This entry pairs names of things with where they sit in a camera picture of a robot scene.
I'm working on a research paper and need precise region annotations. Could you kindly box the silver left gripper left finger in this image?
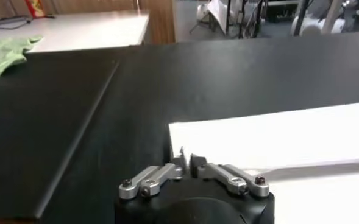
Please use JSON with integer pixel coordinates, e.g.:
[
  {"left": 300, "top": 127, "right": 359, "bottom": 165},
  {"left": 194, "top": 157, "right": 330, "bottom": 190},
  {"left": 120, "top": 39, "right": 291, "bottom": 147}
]
[{"left": 119, "top": 147, "right": 187, "bottom": 200}]

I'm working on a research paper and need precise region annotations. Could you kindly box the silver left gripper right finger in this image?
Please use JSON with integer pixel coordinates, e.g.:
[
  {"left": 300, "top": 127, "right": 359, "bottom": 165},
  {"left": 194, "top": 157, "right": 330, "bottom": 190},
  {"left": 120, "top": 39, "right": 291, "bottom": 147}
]
[{"left": 190, "top": 154, "right": 271, "bottom": 197}]

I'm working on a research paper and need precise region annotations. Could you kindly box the white t-shirt with print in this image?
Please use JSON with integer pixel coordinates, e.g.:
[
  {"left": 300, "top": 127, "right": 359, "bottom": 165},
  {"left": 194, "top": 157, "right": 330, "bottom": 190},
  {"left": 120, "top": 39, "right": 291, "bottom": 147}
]
[{"left": 168, "top": 100, "right": 359, "bottom": 224}]

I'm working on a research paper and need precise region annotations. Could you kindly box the black tablecloth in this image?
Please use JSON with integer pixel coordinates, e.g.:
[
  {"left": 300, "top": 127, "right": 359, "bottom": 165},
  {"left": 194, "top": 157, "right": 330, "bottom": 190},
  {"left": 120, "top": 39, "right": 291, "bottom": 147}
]
[{"left": 0, "top": 30, "right": 359, "bottom": 224}]

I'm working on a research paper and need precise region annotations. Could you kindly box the white side table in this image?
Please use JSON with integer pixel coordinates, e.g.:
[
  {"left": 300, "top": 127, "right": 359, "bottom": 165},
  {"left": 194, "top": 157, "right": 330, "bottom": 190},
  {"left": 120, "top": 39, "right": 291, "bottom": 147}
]
[{"left": 0, "top": 10, "right": 150, "bottom": 53}]

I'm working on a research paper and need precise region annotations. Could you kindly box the black tripod stand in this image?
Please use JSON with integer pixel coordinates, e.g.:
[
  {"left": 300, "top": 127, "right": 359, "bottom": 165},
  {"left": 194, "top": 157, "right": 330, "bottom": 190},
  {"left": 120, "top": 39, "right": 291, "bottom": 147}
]
[{"left": 190, "top": 0, "right": 265, "bottom": 39}]

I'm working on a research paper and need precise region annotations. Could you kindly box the white reflector board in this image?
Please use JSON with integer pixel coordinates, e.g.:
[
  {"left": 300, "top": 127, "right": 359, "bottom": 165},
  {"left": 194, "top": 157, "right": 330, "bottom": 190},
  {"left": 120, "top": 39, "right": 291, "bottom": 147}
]
[{"left": 206, "top": 0, "right": 229, "bottom": 27}]

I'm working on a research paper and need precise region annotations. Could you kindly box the white standing desk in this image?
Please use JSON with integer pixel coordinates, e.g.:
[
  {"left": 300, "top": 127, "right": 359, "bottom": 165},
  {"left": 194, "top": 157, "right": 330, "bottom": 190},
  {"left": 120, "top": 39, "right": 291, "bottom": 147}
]
[{"left": 319, "top": 0, "right": 344, "bottom": 35}]

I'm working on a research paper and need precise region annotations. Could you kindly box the red chips can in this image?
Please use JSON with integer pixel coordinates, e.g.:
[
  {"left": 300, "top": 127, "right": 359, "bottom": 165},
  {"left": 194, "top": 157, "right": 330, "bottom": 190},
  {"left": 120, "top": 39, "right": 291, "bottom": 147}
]
[{"left": 25, "top": 0, "right": 48, "bottom": 18}]

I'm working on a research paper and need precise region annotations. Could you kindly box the black power strip with cable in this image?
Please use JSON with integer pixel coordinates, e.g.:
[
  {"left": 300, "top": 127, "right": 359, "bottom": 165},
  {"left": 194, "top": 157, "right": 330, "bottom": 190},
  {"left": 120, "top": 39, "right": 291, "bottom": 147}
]
[{"left": 0, "top": 15, "right": 32, "bottom": 31}]

